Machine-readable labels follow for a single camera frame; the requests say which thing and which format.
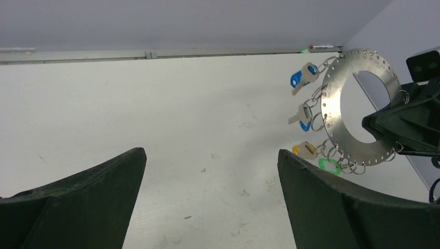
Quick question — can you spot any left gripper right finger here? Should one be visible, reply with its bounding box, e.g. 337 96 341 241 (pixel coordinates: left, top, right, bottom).
278 149 439 248

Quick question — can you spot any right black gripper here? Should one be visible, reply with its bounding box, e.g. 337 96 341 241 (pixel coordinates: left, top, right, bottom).
361 50 440 158

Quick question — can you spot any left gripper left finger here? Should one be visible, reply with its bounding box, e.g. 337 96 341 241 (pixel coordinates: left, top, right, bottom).
1 147 147 248

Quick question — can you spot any green key tag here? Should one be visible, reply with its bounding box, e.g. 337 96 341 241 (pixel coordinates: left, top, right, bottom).
318 158 341 175

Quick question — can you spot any round metal keyring disc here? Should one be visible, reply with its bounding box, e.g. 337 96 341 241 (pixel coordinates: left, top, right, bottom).
313 48 408 175

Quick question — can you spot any yellow key tag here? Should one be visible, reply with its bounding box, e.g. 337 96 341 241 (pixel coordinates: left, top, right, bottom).
292 141 319 160

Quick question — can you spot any blue capped key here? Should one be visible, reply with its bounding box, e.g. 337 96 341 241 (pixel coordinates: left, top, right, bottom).
290 62 320 96
288 104 313 132

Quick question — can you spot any red white marker pen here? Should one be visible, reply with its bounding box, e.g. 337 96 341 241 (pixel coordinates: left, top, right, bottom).
309 45 335 50

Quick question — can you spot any aluminium back rail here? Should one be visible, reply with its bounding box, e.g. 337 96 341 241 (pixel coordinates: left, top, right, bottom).
1 47 341 65

